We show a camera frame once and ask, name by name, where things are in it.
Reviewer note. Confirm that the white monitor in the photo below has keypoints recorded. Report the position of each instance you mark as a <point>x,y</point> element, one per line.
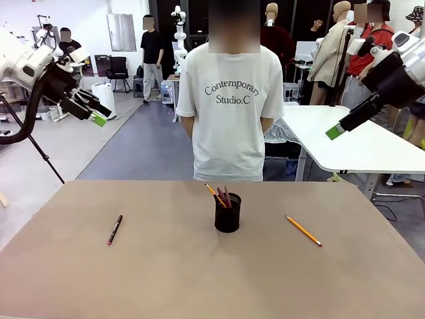
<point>303,50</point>

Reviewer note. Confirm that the blue plastic box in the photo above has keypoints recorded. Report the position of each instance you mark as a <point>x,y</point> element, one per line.
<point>291,167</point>

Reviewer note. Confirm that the yellow pencil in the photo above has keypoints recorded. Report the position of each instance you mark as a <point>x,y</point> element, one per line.
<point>303,231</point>
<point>212,192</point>

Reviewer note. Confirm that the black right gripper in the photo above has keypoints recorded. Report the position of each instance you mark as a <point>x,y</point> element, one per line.
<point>391,83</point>

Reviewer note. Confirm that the standing person in black T-shirt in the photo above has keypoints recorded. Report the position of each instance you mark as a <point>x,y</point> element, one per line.
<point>151,43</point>

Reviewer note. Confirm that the mannequin in beige coat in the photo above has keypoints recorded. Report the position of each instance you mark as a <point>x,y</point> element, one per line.
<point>327,56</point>

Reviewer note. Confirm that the grey metal wall panel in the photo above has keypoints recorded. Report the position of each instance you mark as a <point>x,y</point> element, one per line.
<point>121,33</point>

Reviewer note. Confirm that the white air purifier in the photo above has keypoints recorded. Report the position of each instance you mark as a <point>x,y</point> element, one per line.
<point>103,89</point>

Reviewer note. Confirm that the black mesh pen holder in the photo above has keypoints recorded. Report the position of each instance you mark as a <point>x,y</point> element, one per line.
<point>227,219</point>

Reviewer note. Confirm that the person in white T-shirt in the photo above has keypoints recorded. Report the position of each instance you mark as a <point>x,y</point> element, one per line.
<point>229,133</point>

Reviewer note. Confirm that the white computer case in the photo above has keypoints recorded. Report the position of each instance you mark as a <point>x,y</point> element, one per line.
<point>291,92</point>

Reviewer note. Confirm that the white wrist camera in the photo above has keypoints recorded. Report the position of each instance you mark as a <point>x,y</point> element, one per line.
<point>355,47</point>
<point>79,54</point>

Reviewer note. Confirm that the white robot with red part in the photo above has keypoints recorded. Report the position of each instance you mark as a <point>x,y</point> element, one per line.
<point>41,35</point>

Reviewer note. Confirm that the mannequin in dark red top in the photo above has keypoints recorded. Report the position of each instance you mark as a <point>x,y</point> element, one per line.
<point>275,40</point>

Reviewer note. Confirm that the dark grey cabinet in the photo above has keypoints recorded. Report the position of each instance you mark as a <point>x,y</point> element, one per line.
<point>103,66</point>

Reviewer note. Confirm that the lime green chair base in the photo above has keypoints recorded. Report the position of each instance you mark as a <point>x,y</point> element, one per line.
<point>335,177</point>

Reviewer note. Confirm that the person in red shirt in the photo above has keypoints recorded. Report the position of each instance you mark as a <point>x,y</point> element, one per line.
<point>372,31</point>

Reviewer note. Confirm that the stacked dark plastic stools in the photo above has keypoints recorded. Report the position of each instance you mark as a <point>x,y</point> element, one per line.
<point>137,88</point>

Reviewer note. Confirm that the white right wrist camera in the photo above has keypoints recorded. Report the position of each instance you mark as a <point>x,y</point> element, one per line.
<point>355,47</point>

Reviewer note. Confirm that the light wooden leg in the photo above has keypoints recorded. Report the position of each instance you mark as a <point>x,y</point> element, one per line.
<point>3,199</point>

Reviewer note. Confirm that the person's left forearm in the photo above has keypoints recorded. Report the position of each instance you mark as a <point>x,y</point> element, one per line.
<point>269,124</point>

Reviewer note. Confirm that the distant person in dark top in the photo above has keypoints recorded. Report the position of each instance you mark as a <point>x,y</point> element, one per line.
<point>318,25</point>

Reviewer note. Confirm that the black pen with pink cap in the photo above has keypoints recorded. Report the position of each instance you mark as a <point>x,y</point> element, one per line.
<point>115,230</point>

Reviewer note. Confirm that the black office chair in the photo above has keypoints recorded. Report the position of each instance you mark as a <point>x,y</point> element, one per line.
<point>118,66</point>

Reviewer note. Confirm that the wood top robot table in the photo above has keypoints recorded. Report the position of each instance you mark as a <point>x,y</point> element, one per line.
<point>172,78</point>

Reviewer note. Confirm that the clear plastic sheet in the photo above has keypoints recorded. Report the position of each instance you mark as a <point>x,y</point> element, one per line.
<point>282,131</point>

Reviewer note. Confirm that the black light stand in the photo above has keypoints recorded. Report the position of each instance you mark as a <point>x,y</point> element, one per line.
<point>340,73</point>

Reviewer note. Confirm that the person's right forearm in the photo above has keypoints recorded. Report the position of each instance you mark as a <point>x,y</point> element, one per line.
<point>187,126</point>

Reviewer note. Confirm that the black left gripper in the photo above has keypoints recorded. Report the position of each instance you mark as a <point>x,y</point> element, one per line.
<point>59,83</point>

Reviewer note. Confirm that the seated person in black T-shirt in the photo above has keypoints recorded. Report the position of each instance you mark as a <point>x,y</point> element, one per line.
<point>64,43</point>

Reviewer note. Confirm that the white desk with rounded corner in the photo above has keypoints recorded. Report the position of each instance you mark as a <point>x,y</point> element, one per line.
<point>365,156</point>

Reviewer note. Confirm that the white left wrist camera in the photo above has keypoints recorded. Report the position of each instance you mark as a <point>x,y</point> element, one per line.
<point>79,54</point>

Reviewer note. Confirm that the computer tower with coloured lights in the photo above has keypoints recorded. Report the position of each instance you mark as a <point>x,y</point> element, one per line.
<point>167,93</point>

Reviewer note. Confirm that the black backpack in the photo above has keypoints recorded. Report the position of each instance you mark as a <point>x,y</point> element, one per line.
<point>139,72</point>

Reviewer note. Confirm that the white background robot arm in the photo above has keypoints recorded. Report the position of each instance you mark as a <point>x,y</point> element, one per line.
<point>180,33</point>

